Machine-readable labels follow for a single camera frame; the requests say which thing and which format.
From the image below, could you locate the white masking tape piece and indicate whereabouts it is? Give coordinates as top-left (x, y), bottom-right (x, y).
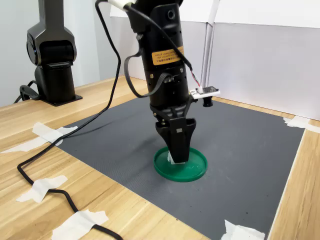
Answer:
top-left (16, 174), bottom-right (69, 204)
top-left (219, 219), bottom-right (266, 240)
top-left (282, 116), bottom-right (320, 133)
top-left (51, 209), bottom-right (110, 240)
top-left (0, 136), bottom-right (48, 155)
top-left (32, 121), bottom-right (80, 147)

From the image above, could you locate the black camera cable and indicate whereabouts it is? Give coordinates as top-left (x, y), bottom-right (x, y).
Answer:
top-left (16, 0), bottom-right (202, 240)

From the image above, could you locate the dark grey mat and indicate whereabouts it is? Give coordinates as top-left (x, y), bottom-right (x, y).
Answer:
top-left (49, 94), bottom-right (306, 240)

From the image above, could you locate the small white plastic terminal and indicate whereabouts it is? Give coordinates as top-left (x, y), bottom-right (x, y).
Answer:
top-left (166, 149), bottom-right (187, 166)

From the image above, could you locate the round green lid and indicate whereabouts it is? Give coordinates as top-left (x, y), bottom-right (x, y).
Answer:
top-left (153, 145), bottom-right (209, 183)

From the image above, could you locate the black gripper signal cable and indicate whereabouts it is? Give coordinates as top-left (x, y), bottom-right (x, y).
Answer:
top-left (123, 33), bottom-right (174, 99)

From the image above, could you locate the white partition board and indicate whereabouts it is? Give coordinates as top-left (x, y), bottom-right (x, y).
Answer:
top-left (199, 0), bottom-right (320, 121)
top-left (109, 0), bottom-right (218, 95)

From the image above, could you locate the black base power cable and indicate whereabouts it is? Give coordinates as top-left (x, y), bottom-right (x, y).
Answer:
top-left (13, 79), bottom-right (41, 105)

